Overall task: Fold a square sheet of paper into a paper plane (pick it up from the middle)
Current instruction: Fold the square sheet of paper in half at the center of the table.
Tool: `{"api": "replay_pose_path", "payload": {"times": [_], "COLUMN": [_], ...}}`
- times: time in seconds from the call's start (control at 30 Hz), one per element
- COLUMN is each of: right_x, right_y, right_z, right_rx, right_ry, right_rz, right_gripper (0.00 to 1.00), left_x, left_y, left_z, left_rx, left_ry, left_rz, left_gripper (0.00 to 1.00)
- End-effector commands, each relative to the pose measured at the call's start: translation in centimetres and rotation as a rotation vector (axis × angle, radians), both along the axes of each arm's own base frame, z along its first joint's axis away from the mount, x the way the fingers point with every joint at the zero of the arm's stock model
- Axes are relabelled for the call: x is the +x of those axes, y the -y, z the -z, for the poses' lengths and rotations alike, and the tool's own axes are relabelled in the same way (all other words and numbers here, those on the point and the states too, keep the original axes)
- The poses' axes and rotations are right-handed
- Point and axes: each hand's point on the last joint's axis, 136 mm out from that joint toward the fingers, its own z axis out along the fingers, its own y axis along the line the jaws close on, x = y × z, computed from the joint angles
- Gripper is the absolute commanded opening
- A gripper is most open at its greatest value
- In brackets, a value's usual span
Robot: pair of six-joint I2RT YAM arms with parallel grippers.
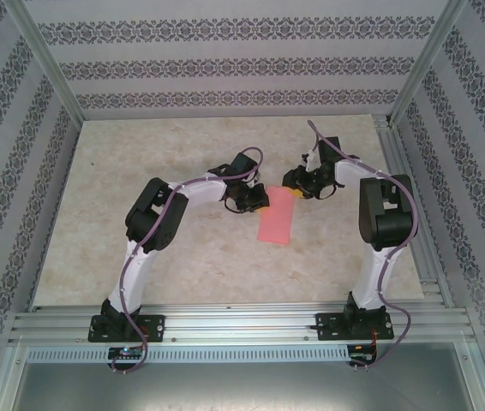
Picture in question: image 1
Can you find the pink cloth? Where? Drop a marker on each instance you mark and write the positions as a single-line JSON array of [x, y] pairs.
[[277, 218]]

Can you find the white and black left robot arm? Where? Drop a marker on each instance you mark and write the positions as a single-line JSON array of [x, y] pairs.
[[152, 214]]

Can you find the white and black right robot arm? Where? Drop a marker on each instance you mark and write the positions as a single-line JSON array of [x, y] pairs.
[[388, 214]]

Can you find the grey metal sheet panel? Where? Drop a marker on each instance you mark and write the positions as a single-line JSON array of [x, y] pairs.
[[242, 385]]

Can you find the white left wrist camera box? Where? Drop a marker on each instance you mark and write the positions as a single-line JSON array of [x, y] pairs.
[[253, 177]]

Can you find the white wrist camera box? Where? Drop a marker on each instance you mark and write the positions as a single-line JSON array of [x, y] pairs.
[[310, 159], [253, 177]]

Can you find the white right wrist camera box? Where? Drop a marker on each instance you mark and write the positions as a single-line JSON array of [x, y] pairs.
[[310, 159]]

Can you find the aluminium side rail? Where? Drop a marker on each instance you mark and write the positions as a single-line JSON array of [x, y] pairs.
[[390, 141]]

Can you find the long aluminium mounting rail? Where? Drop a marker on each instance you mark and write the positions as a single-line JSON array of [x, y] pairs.
[[242, 325]]

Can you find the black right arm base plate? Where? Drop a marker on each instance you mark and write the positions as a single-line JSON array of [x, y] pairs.
[[328, 325]]

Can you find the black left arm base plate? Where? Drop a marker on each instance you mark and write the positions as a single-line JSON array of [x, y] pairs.
[[157, 327]]

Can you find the aluminium frame post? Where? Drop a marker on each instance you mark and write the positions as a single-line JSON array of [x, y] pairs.
[[429, 60], [45, 55]]

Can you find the aluminium frame beam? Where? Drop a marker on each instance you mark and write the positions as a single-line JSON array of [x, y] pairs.
[[480, 377], [4, 381]]

